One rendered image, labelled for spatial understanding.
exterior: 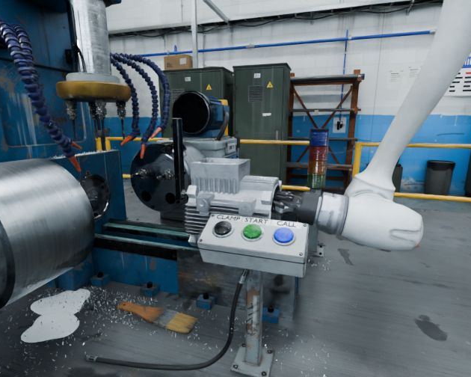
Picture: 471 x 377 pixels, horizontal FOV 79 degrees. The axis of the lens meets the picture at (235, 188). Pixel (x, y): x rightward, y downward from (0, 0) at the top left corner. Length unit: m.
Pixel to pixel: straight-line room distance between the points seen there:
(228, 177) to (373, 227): 0.32
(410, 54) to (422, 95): 5.26
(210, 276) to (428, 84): 0.61
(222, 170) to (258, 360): 0.38
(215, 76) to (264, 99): 0.75
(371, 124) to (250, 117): 2.58
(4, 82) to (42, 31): 0.19
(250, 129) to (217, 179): 3.31
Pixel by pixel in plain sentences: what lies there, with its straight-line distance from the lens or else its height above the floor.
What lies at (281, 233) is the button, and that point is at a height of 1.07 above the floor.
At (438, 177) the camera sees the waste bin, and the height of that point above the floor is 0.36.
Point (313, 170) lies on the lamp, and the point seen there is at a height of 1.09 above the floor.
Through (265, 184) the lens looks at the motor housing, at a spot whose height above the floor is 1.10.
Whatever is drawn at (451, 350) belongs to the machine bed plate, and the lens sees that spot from 0.77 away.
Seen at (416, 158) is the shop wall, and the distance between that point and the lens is 5.95.
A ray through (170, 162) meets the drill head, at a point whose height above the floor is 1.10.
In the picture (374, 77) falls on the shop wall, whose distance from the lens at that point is 5.82.
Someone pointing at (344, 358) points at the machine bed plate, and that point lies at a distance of 0.66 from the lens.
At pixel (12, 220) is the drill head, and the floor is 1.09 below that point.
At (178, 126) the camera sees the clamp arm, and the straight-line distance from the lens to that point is 0.88.
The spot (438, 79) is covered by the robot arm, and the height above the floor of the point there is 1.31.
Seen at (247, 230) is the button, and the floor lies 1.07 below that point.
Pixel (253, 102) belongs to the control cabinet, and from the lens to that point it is 3.95.
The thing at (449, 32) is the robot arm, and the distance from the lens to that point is 0.68.
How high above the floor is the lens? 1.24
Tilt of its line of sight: 13 degrees down
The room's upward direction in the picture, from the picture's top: straight up
